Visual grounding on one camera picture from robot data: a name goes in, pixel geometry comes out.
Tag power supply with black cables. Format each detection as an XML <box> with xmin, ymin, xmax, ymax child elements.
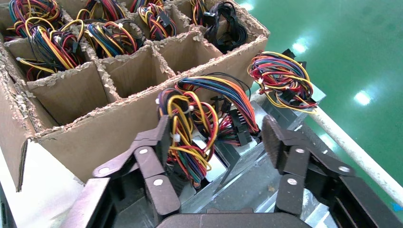
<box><xmin>202</xmin><ymin>0</ymin><xmax>249</xmax><ymax>55</ymax></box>

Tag power supply, orange blue wires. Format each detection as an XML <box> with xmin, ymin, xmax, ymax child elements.
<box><xmin>175</xmin><ymin>73</ymin><xmax>268</xmax><ymax>186</ymax></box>

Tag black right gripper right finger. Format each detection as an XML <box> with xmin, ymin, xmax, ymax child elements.
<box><xmin>262</xmin><ymin>114</ymin><xmax>356</xmax><ymax>217</ymax></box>

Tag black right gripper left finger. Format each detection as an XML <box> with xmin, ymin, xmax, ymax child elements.
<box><xmin>93</xmin><ymin>115</ymin><xmax>182</xmax><ymax>218</ymax></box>

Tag brown cardboard divider box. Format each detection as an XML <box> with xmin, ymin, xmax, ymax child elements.
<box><xmin>0</xmin><ymin>0</ymin><xmax>271</xmax><ymax>192</ymax></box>

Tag white pipe rail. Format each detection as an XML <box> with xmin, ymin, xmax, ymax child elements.
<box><xmin>251</xmin><ymin>91</ymin><xmax>403</xmax><ymax>199</ymax></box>

